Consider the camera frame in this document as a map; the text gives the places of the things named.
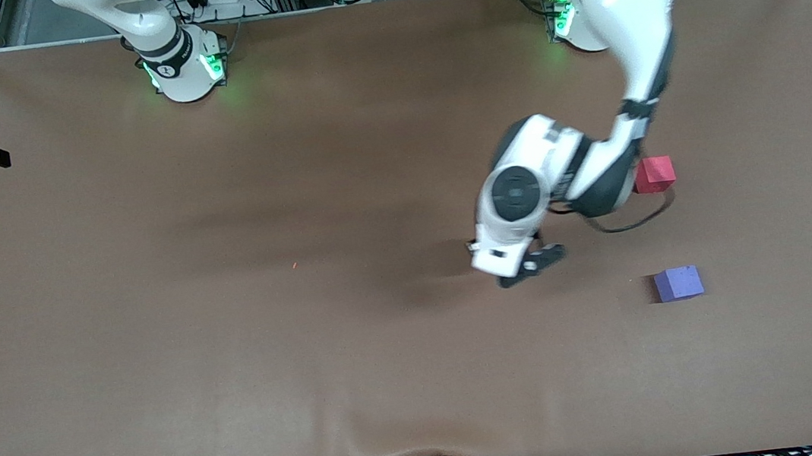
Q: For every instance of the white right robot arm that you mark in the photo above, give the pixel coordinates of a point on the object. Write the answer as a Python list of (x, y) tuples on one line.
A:
[(159, 38)]

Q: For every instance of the purple foam block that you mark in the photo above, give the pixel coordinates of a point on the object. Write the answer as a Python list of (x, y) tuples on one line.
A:
[(678, 283)]

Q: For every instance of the red foam block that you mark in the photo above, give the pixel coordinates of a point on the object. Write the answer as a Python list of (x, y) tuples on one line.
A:
[(656, 174)]

